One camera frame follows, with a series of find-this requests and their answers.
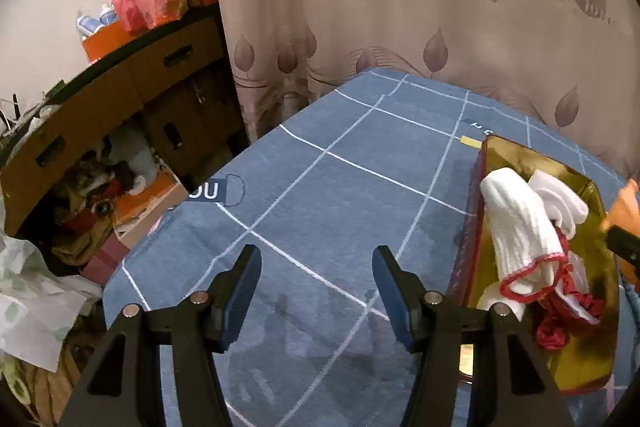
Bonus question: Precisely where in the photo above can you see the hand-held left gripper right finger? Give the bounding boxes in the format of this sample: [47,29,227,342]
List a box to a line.
[372,244,576,427]

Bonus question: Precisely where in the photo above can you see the beige leaf print curtain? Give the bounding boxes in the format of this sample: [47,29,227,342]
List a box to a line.
[135,0,640,180]

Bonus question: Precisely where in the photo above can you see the white and green plastic bag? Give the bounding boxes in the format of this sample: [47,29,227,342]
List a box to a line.
[0,227,103,370]

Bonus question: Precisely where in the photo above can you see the clutter pile under desk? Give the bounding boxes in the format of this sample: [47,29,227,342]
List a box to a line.
[50,127,161,268]

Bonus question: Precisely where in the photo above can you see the open box orange lining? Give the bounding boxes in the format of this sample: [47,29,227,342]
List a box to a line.
[112,167,191,250]

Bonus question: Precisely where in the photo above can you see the white knit glove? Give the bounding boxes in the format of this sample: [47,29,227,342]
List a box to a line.
[480,167,568,303]

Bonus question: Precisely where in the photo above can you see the red and gold tin box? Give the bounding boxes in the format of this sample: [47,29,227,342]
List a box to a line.
[446,134,623,395]

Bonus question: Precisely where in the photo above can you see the blue checked blanket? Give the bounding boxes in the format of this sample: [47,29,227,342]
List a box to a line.
[102,68,640,427]

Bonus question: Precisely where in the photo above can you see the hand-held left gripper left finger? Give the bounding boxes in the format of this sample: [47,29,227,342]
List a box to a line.
[59,244,263,427]

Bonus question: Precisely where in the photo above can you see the brown cardboard box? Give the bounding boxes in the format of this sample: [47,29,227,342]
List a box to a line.
[142,72,246,188]

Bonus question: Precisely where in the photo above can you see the wooden desk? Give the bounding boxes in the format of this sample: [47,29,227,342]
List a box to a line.
[0,4,251,238]

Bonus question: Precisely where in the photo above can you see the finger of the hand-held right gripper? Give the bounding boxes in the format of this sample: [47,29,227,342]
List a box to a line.
[606,227,640,270]

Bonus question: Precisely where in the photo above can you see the orange bug-eyed squeeze toy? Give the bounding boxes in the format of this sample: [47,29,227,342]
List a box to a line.
[602,179,640,293]

